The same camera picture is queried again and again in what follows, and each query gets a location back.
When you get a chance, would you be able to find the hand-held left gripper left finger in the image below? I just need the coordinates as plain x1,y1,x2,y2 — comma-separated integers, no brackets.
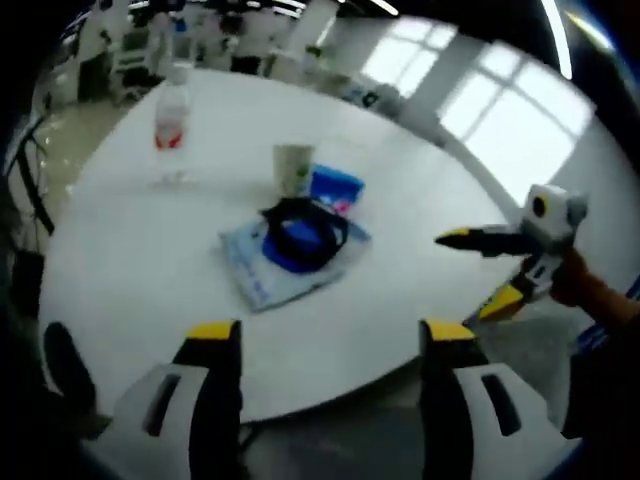
82,318,247,480

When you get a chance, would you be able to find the person's dark clothed body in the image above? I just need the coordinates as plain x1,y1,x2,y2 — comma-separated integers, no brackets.
564,309,640,446

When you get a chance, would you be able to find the person's right hand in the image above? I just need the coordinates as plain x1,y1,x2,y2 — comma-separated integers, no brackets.
551,247,610,312

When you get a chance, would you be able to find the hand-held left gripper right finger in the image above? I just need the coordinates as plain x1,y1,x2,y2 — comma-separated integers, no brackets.
418,317,569,480

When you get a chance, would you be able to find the white mesh office chair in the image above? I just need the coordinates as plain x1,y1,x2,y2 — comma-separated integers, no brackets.
462,299,584,436

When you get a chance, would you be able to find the black cable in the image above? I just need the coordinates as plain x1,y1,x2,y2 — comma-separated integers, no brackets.
259,196,350,269

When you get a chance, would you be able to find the blue white plastic bag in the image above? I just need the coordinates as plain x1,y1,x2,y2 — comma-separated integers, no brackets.
218,212,374,314

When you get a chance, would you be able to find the white paper cup green print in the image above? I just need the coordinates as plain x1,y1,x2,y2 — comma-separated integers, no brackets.
272,143,316,199

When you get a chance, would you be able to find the black folding stand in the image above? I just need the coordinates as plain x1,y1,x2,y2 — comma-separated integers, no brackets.
7,114,57,237

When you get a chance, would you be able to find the clear plastic water bottle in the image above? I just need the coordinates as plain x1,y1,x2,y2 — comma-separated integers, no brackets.
152,64,194,186

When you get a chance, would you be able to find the blue tissue packet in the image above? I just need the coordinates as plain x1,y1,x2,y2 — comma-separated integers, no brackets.
308,162,366,216

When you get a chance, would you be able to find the white table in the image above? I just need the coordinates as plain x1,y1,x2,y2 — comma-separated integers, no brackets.
39,67,546,426

